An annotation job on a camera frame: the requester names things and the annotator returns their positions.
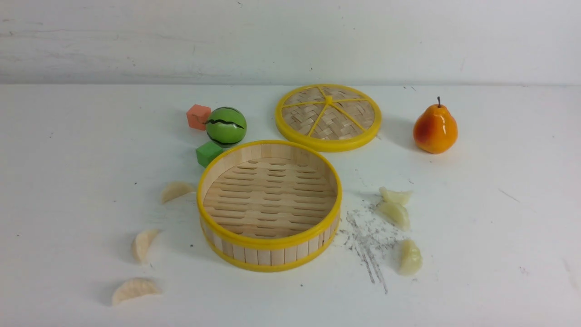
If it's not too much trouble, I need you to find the green foam cube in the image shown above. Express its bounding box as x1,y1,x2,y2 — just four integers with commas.
195,141,224,168

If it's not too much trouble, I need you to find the woven bamboo steamer lid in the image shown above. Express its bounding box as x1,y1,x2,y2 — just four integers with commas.
274,84,382,152

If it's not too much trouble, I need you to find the orange foam cube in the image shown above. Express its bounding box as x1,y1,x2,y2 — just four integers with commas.
186,104,212,131

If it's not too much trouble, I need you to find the white dumpling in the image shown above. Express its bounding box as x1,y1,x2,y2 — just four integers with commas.
161,181,196,203
111,277,162,306
131,228,161,264

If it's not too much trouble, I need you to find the green striped watermelon ball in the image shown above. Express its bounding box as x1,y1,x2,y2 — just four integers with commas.
205,106,247,147

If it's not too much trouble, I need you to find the bamboo steamer tray yellow rim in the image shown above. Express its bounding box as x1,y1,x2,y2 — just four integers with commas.
197,139,343,273

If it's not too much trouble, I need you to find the orange yellow toy pear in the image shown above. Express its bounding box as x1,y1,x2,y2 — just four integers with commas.
413,96,458,154

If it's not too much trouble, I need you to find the pale green dumpling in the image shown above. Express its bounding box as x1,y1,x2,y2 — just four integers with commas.
378,202,410,231
399,239,423,276
379,187,413,207

